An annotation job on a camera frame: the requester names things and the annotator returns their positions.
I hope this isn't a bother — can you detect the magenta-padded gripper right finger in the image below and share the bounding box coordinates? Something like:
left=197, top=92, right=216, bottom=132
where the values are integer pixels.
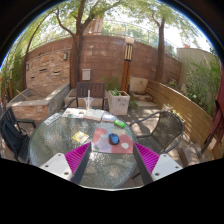
left=132, top=142, right=184, bottom=186

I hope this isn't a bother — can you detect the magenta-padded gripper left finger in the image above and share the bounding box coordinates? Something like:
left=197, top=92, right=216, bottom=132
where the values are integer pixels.
left=39, top=142, right=93, bottom=185

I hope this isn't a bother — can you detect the blue computer mouse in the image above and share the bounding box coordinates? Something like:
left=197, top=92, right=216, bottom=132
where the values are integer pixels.
left=108, top=132, right=121, bottom=146

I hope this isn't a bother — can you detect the floral print mouse pad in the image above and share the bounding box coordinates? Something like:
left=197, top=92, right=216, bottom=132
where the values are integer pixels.
left=91, top=127, right=134, bottom=155

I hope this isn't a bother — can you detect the yellow square card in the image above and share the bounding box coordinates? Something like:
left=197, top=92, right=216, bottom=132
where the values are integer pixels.
left=71, top=130, right=90, bottom=145

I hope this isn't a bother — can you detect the brown wicker chair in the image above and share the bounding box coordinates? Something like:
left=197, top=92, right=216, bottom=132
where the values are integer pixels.
left=129, top=110, right=185, bottom=155

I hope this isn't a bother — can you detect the white label strip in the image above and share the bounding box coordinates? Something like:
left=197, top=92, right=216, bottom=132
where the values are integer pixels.
left=43, top=112, right=63, bottom=127

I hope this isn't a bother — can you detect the curved wooden slat fence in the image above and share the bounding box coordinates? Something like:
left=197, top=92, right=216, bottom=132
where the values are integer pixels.
left=145, top=79, right=224, bottom=159

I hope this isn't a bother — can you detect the black metal chair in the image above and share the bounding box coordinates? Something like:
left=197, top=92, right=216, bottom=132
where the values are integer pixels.
left=0, top=106, right=37, bottom=163

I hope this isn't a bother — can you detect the small white planter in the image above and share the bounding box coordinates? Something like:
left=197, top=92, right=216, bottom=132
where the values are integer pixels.
left=161, top=103, right=174, bottom=113

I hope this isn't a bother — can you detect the stone raised bed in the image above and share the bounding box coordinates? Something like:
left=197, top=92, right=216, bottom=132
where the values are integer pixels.
left=6, top=82, right=71, bottom=123

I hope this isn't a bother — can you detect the green packet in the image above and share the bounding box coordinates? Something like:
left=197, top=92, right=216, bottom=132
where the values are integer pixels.
left=113, top=118, right=127, bottom=129

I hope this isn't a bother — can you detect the small white book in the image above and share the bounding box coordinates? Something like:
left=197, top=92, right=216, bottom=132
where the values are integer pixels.
left=101, top=113, right=116, bottom=123

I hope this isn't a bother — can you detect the clear plastic cup with straw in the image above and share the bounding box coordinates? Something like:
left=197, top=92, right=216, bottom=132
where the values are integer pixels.
left=83, top=89, right=95, bottom=112

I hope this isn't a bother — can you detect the red folded umbrella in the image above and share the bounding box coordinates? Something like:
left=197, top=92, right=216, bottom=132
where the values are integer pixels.
left=199, top=59, right=224, bottom=158

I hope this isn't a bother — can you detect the concrete planter with plant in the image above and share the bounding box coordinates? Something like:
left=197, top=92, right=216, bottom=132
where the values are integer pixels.
left=107, top=88, right=131, bottom=116

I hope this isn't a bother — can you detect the beige stone block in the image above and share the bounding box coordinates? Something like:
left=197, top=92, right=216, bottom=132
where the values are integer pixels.
left=129, top=76, right=149, bottom=95

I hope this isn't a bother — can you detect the dark wooden slatted chair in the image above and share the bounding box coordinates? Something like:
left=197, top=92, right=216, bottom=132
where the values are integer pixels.
left=64, top=81, right=109, bottom=111

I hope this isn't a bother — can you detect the forked tree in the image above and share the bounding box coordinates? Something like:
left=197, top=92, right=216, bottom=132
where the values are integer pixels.
left=49, top=0, right=124, bottom=89

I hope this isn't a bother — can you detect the slender tree trunk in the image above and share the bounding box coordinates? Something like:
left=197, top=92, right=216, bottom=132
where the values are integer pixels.
left=146, top=9, right=171, bottom=84

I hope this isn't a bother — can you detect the grey wall box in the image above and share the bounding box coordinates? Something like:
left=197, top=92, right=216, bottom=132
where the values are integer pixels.
left=81, top=68, right=92, bottom=82

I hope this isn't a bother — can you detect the wooden lamp post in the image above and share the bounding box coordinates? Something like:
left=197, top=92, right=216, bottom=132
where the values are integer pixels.
left=120, top=37, right=135, bottom=93

